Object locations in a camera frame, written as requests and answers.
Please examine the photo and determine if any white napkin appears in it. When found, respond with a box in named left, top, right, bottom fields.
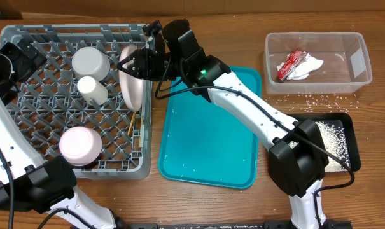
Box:
left=287, top=53, right=324, bottom=80

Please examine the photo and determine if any large white plate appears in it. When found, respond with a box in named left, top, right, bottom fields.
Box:
left=118, top=45, right=144, bottom=112

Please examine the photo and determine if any wooden chopstick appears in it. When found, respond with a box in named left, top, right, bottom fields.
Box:
left=127, top=111, right=136, bottom=136

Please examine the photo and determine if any teal plastic tray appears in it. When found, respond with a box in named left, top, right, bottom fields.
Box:
left=157, top=66, right=263, bottom=190

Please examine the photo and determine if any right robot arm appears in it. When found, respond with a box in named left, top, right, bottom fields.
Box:
left=117, top=19, right=328, bottom=228

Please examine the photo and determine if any grey bowl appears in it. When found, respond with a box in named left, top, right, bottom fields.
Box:
left=72, top=47, right=110, bottom=81

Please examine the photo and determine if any clear plastic bin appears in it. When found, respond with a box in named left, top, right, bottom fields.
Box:
left=263, top=32, right=372, bottom=94

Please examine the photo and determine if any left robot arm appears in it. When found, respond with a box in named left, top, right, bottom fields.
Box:
left=0, top=39, right=125, bottom=228

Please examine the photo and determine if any grey dishwasher rack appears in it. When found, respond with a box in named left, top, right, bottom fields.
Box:
left=0, top=24, right=152, bottom=180

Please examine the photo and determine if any white plastic cup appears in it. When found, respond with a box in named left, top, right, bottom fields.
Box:
left=77, top=76, right=108, bottom=105

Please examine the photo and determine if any black plastic tray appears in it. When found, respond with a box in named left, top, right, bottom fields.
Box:
left=290, top=113, right=361, bottom=172

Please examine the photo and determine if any red sauce packet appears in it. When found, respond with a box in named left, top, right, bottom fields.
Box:
left=277, top=49, right=307, bottom=82

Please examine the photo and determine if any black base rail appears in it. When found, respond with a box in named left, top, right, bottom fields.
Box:
left=70, top=220, right=353, bottom=229

